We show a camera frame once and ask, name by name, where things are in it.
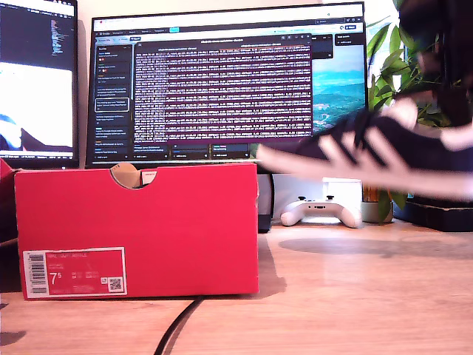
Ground red Nike shoebox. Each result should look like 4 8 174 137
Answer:
0 158 259 301

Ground black cable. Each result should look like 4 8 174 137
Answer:
153 295 205 355

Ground white game controller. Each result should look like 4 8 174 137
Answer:
279 195 364 229

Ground pale green pot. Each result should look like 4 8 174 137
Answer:
361 201 395 224

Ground grey monitor stand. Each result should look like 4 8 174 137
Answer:
256 173 275 234

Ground black monitor with code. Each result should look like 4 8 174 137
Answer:
0 0 81 169

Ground blue suede shoe white stripes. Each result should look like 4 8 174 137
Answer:
256 98 473 203

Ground black planter tray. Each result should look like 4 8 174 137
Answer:
393 197 473 233

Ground green leafy houseplant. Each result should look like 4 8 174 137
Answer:
367 14 457 223

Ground wide black computer monitor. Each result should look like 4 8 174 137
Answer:
85 2 370 175

